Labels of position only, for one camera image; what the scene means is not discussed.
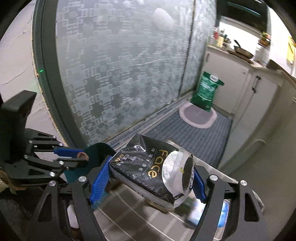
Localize walnut shell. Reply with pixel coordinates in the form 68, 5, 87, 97
77, 152, 89, 161

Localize teal trash bin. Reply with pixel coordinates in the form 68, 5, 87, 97
64, 143, 116, 183

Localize white kitchen cabinet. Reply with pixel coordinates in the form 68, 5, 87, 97
202, 46, 295, 170

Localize grey checked tablecloth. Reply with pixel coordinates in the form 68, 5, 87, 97
94, 184, 205, 240

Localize striped blue floor rug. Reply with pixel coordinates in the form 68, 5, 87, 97
111, 108, 233, 170

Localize oval grey floor mat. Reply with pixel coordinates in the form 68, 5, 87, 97
179, 101, 217, 129

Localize green rice bag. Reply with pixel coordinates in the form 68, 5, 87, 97
190, 71, 224, 112

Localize frosted patterned sliding door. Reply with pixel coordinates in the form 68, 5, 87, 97
33, 1, 217, 148

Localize frying pan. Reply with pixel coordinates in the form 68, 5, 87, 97
234, 40, 254, 59

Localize bottles on counter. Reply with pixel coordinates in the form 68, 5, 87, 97
209, 26, 231, 49

